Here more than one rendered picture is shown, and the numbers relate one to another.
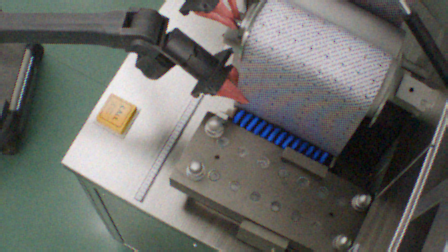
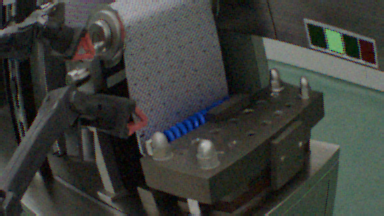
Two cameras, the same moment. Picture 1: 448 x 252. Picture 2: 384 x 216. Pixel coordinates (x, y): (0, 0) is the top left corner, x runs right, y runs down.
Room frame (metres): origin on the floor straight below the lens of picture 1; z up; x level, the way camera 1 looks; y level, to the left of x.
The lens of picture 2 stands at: (-0.17, 1.07, 1.59)
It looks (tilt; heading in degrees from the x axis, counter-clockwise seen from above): 22 degrees down; 298
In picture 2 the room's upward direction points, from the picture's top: 9 degrees counter-clockwise
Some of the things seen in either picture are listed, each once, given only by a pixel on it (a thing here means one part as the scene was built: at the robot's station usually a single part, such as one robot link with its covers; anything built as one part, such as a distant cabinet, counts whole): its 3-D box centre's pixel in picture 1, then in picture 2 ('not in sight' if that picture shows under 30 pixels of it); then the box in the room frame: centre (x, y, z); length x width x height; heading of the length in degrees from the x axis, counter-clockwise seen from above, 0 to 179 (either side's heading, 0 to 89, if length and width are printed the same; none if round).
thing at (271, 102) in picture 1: (293, 114); (178, 81); (0.48, -0.12, 1.11); 0.23 x 0.01 x 0.18; 71
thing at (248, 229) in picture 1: (261, 240); (289, 156); (0.26, -0.10, 0.96); 0.10 x 0.03 x 0.11; 71
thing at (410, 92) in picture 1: (413, 93); not in sight; (0.48, -0.31, 1.28); 0.06 x 0.05 x 0.02; 71
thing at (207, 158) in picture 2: (195, 168); (206, 153); (0.36, 0.05, 1.05); 0.04 x 0.04 x 0.04
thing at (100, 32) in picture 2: (251, 21); (99, 36); (0.58, -0.01, 1.25); 0.07 x 0.02 x 0.07; 161
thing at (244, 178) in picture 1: (277, 193); (251, 137); (0.35, -0.12, 1.00); 0.40 x 0.16 x 0.06; 71
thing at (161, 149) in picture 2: (214, 124); (160, 144); (0.46, 0.02, 1.05); 0.04 x 0.04 x 0.04
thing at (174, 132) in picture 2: (283, 139); (195, 124); (0.46, -0.11, 1.03); 0.21 x 0.04 x 0.03; 71
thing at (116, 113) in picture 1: (116, 113); not in sight; (0.50, 0.25, 0.91); 0.07 x 0.07 x 0.02; 71
